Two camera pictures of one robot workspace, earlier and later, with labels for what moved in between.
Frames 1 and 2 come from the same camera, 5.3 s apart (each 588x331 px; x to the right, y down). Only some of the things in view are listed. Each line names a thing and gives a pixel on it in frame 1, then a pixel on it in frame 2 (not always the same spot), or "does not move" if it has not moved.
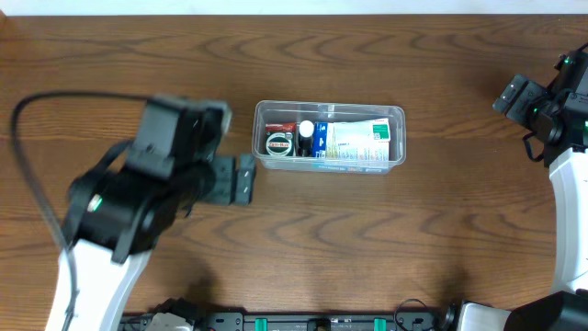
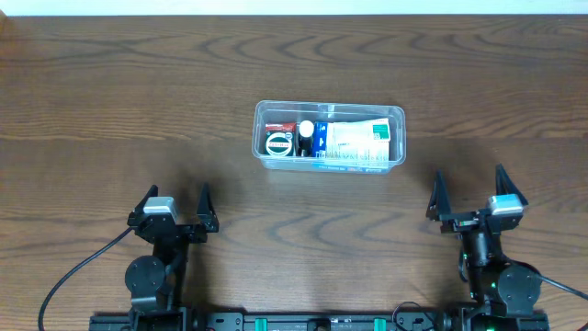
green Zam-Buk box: (279, 143) does not move
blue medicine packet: (359, 140) does not move
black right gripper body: (532, 107) -> (466, 222)
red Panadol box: (280, 127) does not move
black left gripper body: (225, 179) -> (185, 229)
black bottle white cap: (306, 131) does not move
